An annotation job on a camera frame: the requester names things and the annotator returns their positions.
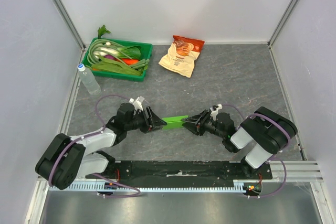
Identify green paper box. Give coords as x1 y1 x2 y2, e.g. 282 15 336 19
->
162 115 188 130

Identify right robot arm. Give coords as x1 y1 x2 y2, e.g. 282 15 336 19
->
181 104 298 175

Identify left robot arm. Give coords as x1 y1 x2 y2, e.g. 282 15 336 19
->
35 101 167 190

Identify green asparagus bunch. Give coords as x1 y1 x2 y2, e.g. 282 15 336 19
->
130 59 149 70

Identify orange carrot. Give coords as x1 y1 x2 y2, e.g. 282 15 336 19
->
121 59 139 65

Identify red and cream snack bag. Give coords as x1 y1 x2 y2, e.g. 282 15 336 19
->
159 35 205 78

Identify green leafy vegetable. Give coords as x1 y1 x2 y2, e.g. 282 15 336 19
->
91 61 142 76

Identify bok choy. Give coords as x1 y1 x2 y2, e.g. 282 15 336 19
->
93 46 141 60

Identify green plastic crate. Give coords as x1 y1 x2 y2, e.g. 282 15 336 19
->
82 38 153 82

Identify clear plastic water bottle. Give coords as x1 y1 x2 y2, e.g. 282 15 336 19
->
77 63 101 95

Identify purple onion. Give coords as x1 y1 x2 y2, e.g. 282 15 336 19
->
104 55 115 60

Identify green long beans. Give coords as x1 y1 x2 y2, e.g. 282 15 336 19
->
87 39 110 65

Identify celery leaf sprig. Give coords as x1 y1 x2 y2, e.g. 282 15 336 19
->
97 25 111 39

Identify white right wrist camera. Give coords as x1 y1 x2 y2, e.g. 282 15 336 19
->
210 104 223 121

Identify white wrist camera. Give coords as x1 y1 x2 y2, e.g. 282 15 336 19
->
210 104 223 121
129 96 144 111

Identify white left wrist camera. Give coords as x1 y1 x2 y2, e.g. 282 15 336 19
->
129 96 144 111

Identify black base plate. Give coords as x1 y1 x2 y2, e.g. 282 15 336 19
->
101 161 272 188

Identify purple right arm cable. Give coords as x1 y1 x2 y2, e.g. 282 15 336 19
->
222 104 292 200

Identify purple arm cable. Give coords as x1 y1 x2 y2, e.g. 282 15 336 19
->
222 104 292 200
48 94 142 198

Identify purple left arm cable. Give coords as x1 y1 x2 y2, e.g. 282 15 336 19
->
48 94 142 198

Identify light blue cable duct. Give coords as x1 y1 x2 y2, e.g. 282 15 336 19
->
49 179 250 193

